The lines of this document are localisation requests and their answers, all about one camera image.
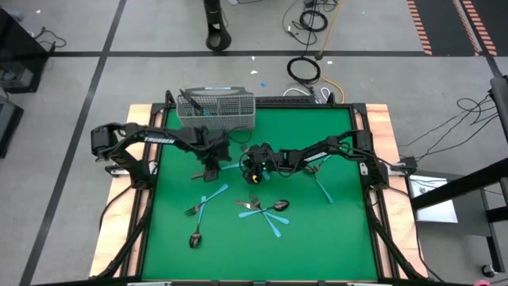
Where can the white sheet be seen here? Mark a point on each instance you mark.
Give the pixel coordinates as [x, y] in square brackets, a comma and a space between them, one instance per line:
[436, 210]

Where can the pink object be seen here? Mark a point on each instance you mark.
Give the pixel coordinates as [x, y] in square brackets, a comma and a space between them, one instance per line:
[482, 283]

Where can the black power strip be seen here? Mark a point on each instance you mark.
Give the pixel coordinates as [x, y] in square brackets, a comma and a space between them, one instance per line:
[285, 100]

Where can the grey plastic cutlery basket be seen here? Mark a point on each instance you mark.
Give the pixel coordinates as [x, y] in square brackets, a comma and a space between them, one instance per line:
[238, 115]

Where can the black desk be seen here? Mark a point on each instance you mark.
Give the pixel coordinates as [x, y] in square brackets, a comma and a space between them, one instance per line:
[16, 47]

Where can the black metal workstation frame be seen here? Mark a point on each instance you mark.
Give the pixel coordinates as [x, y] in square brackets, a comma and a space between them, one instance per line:
[456, 190]

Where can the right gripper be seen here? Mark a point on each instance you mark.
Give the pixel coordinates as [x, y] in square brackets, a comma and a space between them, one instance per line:
[258, 157]

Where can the black caster wheel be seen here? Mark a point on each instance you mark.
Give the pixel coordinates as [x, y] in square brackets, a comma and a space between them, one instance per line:
[488, 271]

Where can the silver aluminium extrusion bar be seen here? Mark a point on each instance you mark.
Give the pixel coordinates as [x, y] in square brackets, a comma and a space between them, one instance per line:
[369, 284]
[148, 283]

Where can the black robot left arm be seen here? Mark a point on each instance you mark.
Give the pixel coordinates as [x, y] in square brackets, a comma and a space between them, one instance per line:
[139, 135]

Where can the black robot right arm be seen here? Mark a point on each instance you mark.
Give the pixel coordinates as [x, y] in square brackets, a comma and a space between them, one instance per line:
[341, 143]

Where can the green table mat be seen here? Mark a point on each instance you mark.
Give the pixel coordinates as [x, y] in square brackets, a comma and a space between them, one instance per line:
[317, 246]

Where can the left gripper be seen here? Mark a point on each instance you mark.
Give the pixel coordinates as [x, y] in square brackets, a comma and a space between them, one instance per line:
[214, 151]

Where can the black equipment box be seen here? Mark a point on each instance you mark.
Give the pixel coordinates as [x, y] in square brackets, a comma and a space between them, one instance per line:
[10, 127]

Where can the black orange-striped floor mat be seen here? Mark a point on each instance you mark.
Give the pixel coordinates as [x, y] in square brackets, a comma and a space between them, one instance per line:
[444, 24]

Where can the silver arm base bracket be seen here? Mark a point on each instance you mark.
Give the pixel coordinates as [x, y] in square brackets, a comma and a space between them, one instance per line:
[364, 168]
[119, 171]

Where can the black pedestal stand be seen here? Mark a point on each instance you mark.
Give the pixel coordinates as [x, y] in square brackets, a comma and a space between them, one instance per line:
[217, 41]

